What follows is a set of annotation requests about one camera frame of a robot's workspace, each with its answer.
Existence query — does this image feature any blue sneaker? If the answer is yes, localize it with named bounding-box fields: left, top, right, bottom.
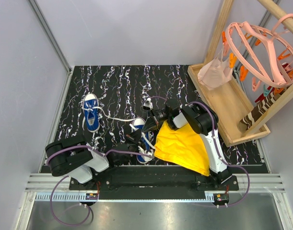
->
left=130, top=117, right=154, bottom=164
left=82, top=93, right=99, bottom=133

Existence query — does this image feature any black marble pattern mat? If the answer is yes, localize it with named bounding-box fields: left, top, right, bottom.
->
left=50, top=65, right=264, bottom=166

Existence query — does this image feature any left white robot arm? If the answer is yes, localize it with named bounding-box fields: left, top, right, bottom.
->
left=45, top=130, right=153, bottom=190

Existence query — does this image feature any white shoelace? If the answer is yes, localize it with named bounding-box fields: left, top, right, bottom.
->
left=129, top=124, right=155, bottom=150

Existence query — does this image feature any brown striped cloth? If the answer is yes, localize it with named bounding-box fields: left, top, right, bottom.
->
left=237, top=92, right=283, bottom=132

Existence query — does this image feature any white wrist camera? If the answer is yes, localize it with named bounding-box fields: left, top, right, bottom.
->
left=142, top=98, right=153, bottom=110
left=138, top=146, right=154, bottom=159

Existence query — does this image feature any pink mesh bag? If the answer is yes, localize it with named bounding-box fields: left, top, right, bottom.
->
left=198, top=50, right=233, bottom=90

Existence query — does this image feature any aluminium corner profile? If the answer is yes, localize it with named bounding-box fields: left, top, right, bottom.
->
left=27, top=0, right=71, bottom=73

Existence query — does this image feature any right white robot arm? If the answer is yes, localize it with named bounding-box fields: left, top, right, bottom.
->
left=142, top=99, right=232, bottom=190

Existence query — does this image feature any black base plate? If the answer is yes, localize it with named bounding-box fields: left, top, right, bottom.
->
left=69, top=165, right=239, bottom=200

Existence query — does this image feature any yellow folded cloth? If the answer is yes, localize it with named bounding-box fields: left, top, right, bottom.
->
left=154, top=121, right=210, bottom=176

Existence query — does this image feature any white shoelace far sneaker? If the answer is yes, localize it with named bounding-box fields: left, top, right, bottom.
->
left=82, top=106, right=135, bottom=132

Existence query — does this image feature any pink round clothes hanger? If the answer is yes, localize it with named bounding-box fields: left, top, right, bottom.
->
left=222, top=13, right=293, bottom=92

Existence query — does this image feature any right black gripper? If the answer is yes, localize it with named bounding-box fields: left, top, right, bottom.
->
left=141, top=108, right=171, bottom=134

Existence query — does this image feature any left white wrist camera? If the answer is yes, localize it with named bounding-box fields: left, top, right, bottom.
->
left=138, top=146, right=154, bottom=159

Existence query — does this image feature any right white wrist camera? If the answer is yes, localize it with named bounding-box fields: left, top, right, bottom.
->
left=142, top=98, right=153, bottom=110

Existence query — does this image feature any wooden rack frame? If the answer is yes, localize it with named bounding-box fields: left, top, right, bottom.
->
left=188, top=0, right=293, bottom=147

